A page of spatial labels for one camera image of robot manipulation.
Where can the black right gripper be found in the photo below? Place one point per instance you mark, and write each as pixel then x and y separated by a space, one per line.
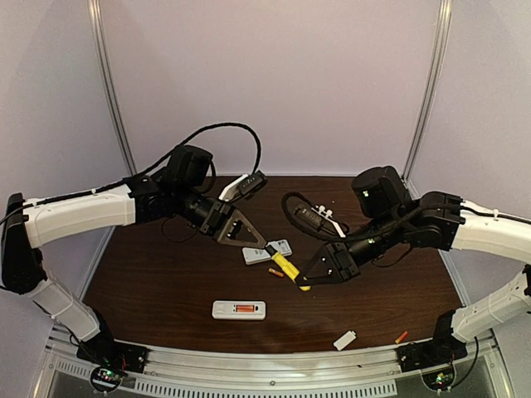
pixel 343 264

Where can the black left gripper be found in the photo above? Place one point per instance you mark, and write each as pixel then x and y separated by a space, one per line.
pixel 218 221

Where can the yellow handled screwdriver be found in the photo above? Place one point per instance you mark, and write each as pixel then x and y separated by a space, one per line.
pixel 287 267

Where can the large white remote control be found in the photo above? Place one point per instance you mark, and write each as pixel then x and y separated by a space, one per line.
pixel 252 256

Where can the small white battery cover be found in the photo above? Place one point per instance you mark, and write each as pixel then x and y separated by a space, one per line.
pixel 346 339

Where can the small white remote control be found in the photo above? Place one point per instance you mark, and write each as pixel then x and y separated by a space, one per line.
pixel 226 310

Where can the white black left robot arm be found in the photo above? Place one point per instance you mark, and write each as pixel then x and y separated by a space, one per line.
pixel 171 191

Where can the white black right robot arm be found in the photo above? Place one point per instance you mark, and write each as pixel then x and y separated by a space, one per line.
pixel 436 220

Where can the red orange battery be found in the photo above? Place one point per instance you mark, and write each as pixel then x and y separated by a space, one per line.
pixel 276 273
pixel 402 337

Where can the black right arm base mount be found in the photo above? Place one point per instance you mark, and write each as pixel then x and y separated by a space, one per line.
pixel 434 352

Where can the aluminium front rail frame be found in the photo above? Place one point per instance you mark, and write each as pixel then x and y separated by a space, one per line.
pixel 369 372

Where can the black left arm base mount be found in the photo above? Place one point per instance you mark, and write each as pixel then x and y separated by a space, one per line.
pixel 107 352

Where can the left aluminium corner post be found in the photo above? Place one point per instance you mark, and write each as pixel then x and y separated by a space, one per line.
pixel 102 55

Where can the aluminium corner post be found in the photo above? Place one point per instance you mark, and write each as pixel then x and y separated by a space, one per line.
pixel 102 55
pixel 438 53

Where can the right aluminium corner post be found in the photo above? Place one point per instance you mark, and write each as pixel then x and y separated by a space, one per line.
pixel 438 53

